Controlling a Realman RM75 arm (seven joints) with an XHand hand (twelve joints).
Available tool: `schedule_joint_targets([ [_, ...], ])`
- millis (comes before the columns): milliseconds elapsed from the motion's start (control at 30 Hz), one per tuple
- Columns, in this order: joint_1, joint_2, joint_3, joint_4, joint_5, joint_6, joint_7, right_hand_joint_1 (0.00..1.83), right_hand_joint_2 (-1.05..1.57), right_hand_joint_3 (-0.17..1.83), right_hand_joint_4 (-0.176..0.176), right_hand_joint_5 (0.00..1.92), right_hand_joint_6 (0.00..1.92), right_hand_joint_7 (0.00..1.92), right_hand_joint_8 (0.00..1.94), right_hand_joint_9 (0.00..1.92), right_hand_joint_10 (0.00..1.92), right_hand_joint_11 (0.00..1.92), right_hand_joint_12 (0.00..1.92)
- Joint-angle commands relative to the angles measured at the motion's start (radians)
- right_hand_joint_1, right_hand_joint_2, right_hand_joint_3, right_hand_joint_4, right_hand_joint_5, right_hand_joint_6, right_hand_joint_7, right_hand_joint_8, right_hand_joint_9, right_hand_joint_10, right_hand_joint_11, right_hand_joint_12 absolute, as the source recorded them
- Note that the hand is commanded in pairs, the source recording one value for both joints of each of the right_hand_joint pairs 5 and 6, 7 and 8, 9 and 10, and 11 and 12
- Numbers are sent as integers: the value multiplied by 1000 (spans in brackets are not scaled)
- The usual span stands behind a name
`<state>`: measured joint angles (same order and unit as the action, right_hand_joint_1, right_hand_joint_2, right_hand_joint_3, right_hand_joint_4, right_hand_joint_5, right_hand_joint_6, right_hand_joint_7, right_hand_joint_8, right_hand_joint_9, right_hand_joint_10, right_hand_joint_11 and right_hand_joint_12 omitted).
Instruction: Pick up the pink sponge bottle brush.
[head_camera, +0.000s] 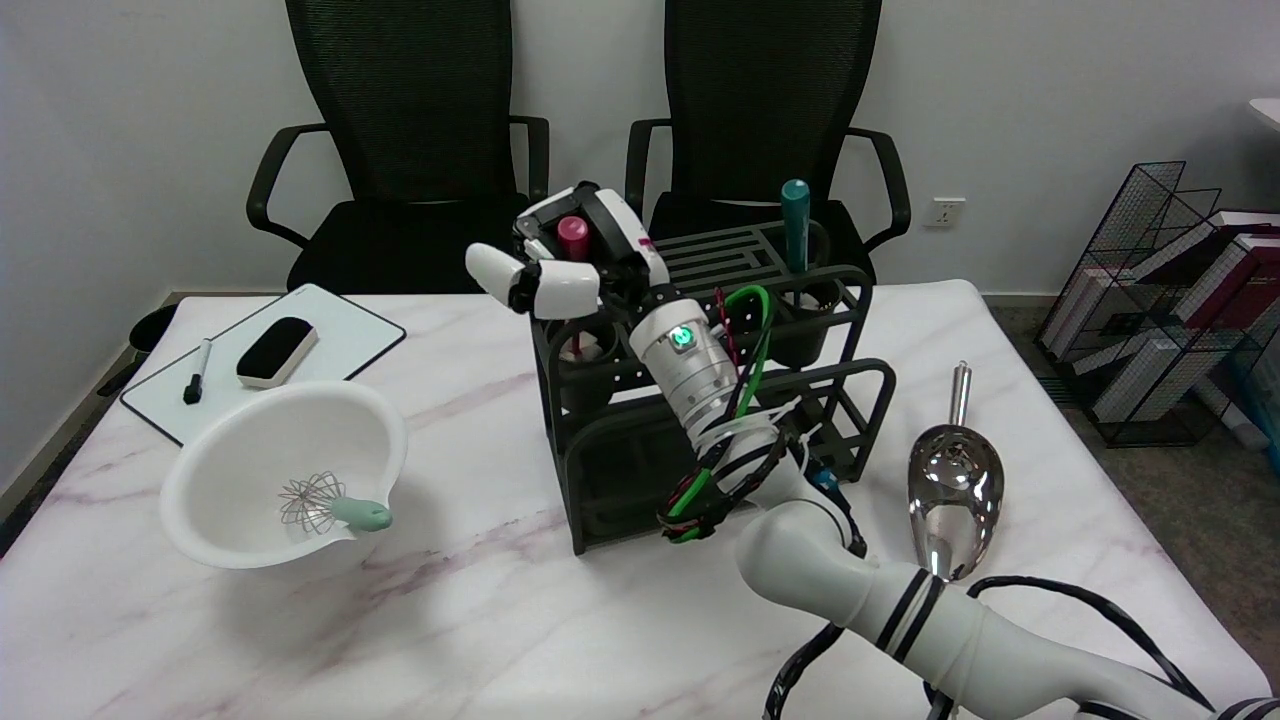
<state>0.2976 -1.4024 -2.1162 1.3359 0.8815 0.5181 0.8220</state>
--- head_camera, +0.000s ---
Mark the black metal rack organizer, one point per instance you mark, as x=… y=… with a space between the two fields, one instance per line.
x=620 y=470

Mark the pink sponge bottle brush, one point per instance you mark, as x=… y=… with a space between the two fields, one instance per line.
x=572 y=235

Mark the small whiteboard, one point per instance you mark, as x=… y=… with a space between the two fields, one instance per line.
x=345 y=335

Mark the black whiteboard eraser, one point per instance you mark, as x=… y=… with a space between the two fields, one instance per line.
x=275 y=350

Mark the black whiteboard marker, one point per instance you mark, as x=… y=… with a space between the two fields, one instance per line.
x=197 y=375

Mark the white plastic bowl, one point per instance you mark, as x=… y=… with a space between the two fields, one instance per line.
x=250 y=450

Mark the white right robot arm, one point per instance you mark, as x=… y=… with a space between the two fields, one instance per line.
x=800 y=560

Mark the black mesh office chair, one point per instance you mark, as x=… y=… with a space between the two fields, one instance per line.
x=410 y=150
x=760 y=100

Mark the leaning white book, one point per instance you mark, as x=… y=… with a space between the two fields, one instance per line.
x=1085 y=310

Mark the black round floor object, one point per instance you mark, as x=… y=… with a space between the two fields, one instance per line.
x=152 y=327

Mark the teal bottle brush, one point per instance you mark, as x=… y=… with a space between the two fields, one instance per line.
x=795 y=225

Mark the dark purple book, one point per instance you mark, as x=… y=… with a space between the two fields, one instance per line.
x=1215 y=245

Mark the maroon book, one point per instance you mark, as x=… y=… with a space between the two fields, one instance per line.
x=1245 y=290

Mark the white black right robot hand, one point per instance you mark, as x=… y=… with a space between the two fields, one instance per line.
x=570 y=285

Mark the white wall socket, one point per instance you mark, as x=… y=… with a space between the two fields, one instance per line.
x=944 y=212

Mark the shiny steel scoop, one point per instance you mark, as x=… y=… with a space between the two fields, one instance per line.
x=950 y=500

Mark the white desk corner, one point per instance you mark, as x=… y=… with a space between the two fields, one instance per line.
x=1268 y=112

